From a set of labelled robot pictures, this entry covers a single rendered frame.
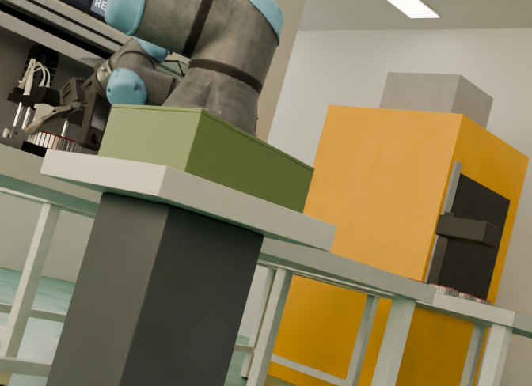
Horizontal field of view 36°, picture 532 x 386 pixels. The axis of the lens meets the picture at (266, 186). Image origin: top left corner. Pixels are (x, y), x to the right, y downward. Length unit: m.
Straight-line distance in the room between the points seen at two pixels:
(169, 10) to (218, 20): 0.07
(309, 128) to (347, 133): 2.77
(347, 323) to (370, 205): 0.79
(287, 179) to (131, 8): 0.33
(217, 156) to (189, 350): 0.28
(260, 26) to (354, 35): 7.44
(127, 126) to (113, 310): 0.26
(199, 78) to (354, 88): 7.22
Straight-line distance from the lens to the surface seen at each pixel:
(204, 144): 1.07
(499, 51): 7.69
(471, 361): 4.85
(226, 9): 1.23
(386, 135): 5.63
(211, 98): 1.20
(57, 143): 1.79
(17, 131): 1.93
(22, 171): 1.51
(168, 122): 1.12
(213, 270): 1.17
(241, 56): 1.22
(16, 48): 2.08
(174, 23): 1.23
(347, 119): 5.87
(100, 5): 2.06
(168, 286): 1.13
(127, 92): 1.56
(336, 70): 8.64
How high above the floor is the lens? 0.65
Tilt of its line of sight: 6 degrees up
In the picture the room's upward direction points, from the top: 15 degrees clockwise
